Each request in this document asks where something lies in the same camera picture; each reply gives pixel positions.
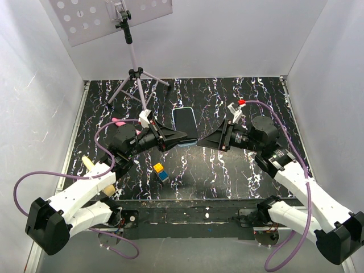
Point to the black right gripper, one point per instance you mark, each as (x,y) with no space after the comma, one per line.
(219,139)

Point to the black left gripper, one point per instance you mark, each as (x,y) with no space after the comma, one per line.
(165,137)

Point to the light blue phone case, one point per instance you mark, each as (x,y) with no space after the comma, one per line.
(186,144)

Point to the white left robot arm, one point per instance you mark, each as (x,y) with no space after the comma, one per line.
(52,222)

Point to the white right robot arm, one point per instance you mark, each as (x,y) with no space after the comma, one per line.
(335,229)

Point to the orange and blue toy blocks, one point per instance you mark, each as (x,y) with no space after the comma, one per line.
(160,172)

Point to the pink cylindrical stick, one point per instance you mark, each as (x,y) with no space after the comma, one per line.
(121,123)

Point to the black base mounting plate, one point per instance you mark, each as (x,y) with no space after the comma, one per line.
(217,218)

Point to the lilac music stand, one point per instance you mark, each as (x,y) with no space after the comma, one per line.
(85,21)

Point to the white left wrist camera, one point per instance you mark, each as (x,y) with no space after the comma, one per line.
(144,118)

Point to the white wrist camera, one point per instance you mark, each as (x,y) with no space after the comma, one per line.
(236,110)
(144,118)

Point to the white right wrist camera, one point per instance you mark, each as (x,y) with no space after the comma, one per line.
(236,110)

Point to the wooden handled tool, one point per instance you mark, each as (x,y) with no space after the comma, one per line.
(110,189)

